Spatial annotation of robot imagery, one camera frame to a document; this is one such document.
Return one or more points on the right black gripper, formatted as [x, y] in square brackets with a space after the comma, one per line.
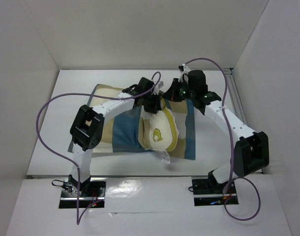
[171, 93]

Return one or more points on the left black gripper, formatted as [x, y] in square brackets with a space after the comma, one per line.
[156, 101]

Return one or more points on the cream pillow with yellow edge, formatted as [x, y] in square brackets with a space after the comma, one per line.
[158, 132]

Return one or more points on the blue beige patchwork pillowcase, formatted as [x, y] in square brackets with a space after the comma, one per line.
[120, 134]

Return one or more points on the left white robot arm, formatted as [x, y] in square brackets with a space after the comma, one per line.
[87, 128]

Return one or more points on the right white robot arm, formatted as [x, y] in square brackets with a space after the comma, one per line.
[220, 115]

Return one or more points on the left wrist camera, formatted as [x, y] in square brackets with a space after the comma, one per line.
[144, 85]

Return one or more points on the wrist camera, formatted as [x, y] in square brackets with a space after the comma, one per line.
[197, 80]
[144, 85]

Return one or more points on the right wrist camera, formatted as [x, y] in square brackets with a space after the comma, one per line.
[197, 80]

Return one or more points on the aluminium rail right side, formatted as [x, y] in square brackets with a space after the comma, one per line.
[236, 98]

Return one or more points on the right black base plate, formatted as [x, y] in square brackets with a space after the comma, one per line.
[202, 186]

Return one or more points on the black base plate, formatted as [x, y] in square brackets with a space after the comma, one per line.
[202, 186]
[96, 189]

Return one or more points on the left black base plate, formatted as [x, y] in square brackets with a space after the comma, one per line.
[96, 189]

